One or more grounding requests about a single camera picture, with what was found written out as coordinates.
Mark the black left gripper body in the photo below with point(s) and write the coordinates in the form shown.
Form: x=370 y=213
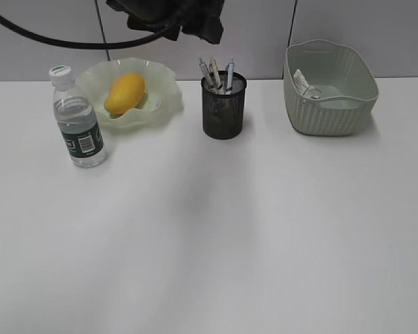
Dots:
x=169 y=15

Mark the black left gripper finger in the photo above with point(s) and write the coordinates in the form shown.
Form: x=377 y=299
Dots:
x=208 y=28

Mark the light blue click pen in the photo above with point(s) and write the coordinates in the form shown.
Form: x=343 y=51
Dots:
x=230 y=68

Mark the grey click pen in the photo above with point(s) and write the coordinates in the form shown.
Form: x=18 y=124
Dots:
x=205 y=71

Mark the beige click pen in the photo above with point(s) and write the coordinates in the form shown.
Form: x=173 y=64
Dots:
x=216 y=78

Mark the yellow mango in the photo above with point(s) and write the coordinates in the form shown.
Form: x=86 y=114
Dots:
x=125 y=93

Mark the white waste paper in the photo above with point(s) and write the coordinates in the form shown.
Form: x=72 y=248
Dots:
x=303 y=87

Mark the clear plastic water bottle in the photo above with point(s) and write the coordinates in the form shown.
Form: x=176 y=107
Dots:
x=76 y=120

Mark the green frosted glass plate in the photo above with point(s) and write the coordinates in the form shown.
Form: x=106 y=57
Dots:
x=162 y=97

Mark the black mesh pen holder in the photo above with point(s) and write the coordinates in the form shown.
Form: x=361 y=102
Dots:
x=222 y=115

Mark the light green woven basket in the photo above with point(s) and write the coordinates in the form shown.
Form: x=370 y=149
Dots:
x=348 y=89

